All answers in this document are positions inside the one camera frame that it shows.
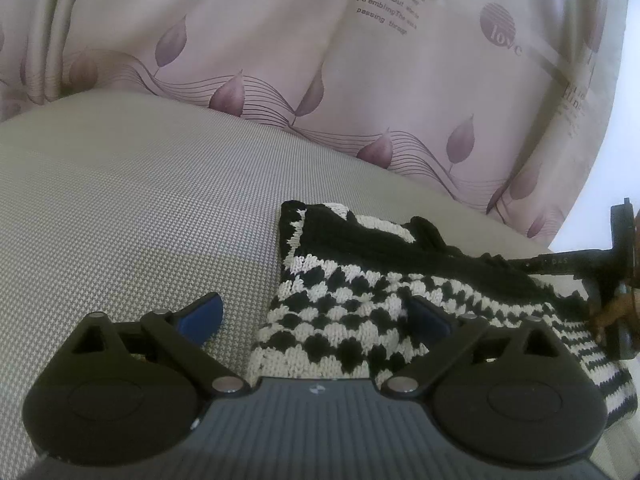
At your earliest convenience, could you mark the black white knitted garment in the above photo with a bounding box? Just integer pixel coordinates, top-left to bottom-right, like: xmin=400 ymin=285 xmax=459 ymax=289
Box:
xmin=245 ymin=200 xmax=639 ymax=422

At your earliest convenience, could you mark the beige woven mattress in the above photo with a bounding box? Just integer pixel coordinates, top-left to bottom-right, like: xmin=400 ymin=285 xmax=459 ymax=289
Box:
xmin=1 ymin=92 xmax=639 ymax=479

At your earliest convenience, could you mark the pink leaf-print curtain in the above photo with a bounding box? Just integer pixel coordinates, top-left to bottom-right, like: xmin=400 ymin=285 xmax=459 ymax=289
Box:
xmin=1 ymin=0 xmax=628 ymax=245

